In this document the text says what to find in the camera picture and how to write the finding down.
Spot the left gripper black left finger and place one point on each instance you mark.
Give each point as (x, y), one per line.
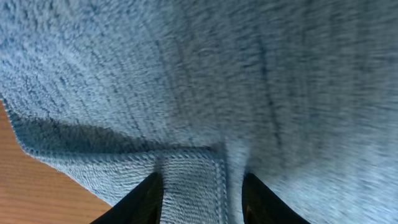
(142, 205)

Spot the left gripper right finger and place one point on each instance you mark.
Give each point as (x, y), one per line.
(262, 206)

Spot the blue microfiber cloth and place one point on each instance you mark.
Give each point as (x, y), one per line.
(303, 94)

